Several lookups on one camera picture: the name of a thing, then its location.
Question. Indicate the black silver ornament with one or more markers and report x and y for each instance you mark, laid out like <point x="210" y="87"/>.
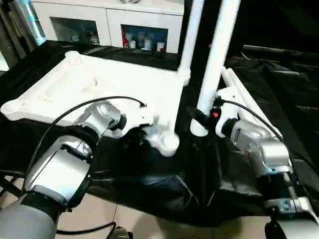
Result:
<point x="129" y="1"/>

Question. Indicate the red white box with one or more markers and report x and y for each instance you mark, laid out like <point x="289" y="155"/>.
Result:
<point x="124" y="37"/>

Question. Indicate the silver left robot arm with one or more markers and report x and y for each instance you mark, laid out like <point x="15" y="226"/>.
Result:
<point x="62" y="164"/>

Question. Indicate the white display cabinet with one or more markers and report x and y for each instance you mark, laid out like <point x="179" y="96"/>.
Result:
<point x="109" y="15"/>

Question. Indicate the black metal table frame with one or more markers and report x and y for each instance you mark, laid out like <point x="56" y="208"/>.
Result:
<point x="7" y="186"/>

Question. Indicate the white plastic table leg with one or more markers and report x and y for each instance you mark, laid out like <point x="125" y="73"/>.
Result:
<point x="192" y="37"/>
<point x="236" y="80"/>
<point x="219" y="49"/>
<point x="228" y="79"/>

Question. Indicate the long black bar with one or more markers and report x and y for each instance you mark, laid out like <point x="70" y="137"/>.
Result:
<point x="274" y="49"/>

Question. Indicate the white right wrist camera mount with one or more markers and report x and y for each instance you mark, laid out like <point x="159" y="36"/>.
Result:
<point x="226" y="99"/>

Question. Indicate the black shiny mat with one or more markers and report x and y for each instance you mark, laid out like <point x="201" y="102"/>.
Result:
<point x="286" y="87"/>

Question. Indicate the light blue panel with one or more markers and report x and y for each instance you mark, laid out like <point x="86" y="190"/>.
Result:
<point x="37" y="27"/>

